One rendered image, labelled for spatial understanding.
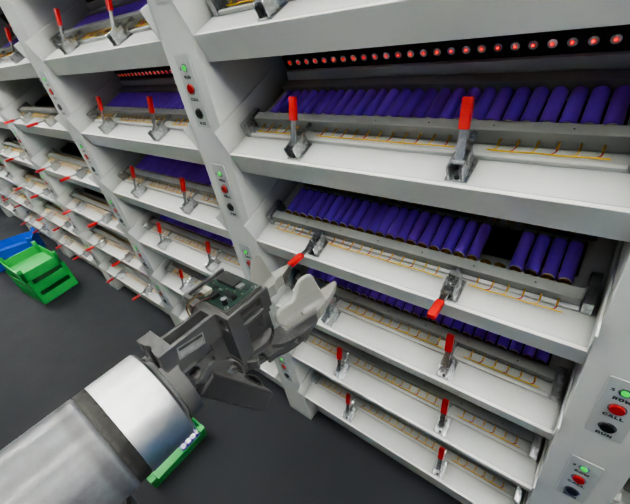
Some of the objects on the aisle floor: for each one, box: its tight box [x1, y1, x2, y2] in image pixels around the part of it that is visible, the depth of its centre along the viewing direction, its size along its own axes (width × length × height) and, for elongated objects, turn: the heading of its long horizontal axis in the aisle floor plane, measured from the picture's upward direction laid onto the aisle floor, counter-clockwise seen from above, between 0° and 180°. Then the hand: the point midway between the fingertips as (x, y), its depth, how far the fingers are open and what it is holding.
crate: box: [146, 417, 207, 488], centre depth 119 cm, size 30×20×8 cm
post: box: [147, 0, 318, 420], centre depth 79 cm, size 20×9×177 cm, turn 155°
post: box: [0, 0, 183, 326], centre depth 120 cm, size 20×9×177 cm, turn 155°
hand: (306, 283), depth 46 cm, fingers open, 6 cm apart
